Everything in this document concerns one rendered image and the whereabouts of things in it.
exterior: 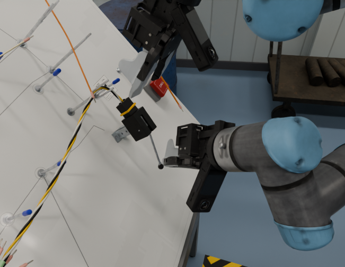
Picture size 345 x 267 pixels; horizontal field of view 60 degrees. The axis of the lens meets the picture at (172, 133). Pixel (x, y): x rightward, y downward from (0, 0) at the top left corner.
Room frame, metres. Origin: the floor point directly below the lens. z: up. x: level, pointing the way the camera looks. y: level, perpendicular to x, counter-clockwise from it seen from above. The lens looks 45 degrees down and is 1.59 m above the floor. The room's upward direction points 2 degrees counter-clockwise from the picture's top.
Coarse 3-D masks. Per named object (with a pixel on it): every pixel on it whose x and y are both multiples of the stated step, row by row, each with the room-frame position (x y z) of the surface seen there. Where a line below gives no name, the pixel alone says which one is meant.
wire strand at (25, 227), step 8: (88, 104) 0.42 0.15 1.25; (80, 120) 0.39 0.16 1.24; (72, 144) 0.34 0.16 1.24; (64, 160) 0.31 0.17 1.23; (56, 176) 0.28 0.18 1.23; (48, 192) 0.26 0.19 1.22; (40, 200) 0.24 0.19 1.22; (40, 208) 0.23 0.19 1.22; (32, 216) 0.22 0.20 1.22; (24, 232) 0.20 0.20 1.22; (16, 240) 0.19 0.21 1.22; (8, 248) 0.17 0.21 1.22; (8, 256) 0.17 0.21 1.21; (0, 264) 0.15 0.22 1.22
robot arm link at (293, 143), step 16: (240, 128) 0.33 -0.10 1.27; (256, 128) 0.30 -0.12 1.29; (272, 128) 0.28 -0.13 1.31; (288, 128) 0.27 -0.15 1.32; (304, 128) 0.27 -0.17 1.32; (240, 144) 0.30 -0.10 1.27; (256, 144) 0.28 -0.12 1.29; (272, 144) 0.26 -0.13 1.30; (288, 144) 0.25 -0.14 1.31; (304, 144) 0.26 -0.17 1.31; (320, 144) 0.27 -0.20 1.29; (240, 160) 0.29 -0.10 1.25; (256, 160) 0.27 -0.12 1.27; (272, 160) 0.25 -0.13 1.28; (288, 160) 0.24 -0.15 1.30; (304, 160) 0.24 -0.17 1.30; (320, 160) 0.25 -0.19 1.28; (272, 176) 0.25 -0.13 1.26; (288, 176) 0.24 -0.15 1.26; (304, 176) 0.24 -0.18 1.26
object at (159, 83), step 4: (156, 80) 0.68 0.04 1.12; (160, 80) 0.69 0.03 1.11; (164, 80) 0.70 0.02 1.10; (152, 84) 0.66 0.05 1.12; (156, 84) 0.66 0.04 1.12; (160, 84) 0.67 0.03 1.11; (164, 84) 0.68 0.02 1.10; (168, 84) 0.69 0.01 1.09; (156, 88) 0.65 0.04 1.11; (160, 88) 0.66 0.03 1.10; (164, 88) 0.67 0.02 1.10; (156, 92) 0.65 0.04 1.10; (160, 92) 0.65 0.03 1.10; (164, 92) 0.66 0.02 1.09
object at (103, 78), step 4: (104, 76) 0.61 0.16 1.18; (100, 80) 0.60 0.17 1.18; (104, 80) 0.60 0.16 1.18; (96, 84) 0.58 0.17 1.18; (100, 84) 0.59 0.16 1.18; (104, 84) 0.59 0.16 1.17; (108, 84) 0.60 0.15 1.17; (116, 88) 0.60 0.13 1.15; (104, 92) 0.57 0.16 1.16; (104, 96) 0.56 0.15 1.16; (108, 96) 0.57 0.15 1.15; (108, 100) 0.56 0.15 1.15
